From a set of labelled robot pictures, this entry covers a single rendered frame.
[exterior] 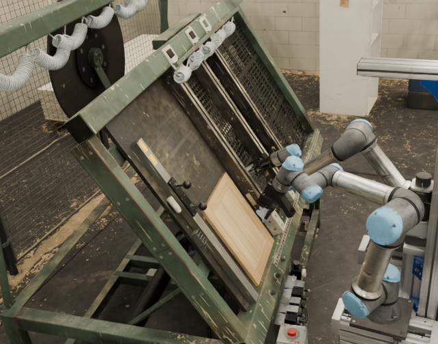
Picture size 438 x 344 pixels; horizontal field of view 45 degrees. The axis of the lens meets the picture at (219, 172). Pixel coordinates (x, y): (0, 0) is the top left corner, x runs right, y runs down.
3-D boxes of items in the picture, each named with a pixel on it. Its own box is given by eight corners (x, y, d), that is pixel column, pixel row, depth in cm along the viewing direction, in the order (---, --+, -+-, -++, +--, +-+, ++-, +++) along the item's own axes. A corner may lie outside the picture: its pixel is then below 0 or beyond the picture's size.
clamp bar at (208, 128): (272, 237, 298) (309, 224, 286) (146, 60, 266) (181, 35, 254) (275, 227, 306) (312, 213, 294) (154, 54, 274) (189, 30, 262)
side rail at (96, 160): (225, 346, 238) (245, 340, 232) (69, 151, 208) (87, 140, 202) (228, 336, 243) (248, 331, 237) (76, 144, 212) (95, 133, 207)
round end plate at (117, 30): (78, 153, 286) (40, 1, 247) (69, 152, 288) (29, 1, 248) (139, 97, 351) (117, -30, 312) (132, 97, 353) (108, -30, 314)
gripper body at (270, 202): (261, 195, 231) (273, 175, 223) (278, 206, 229) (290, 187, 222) (254, 204, 225) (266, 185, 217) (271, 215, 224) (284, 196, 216)
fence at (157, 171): (250, 304, 255) (256, 302, 253) (129, 146, 229) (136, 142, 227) (252, 297, 259) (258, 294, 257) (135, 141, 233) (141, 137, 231)
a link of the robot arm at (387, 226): (383, 308, 211) (425, 209, 176) (359, 327, 204) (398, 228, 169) (359, 288, 218) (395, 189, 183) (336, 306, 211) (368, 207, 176)
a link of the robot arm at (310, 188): (332, 183, 207) (313, 165, 212) (312, 195, 202) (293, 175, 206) (325, 196, 213) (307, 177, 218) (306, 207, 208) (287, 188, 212)
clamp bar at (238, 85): (290, 185, 344) (323, 172, 332) (185, 29, 312) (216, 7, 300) (293, 178, 352) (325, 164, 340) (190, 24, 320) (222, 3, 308)
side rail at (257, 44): (302, 137, 411) (314, 131, 406) (223, 14, 381) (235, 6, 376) (303, 132, 418) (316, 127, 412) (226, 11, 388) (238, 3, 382)
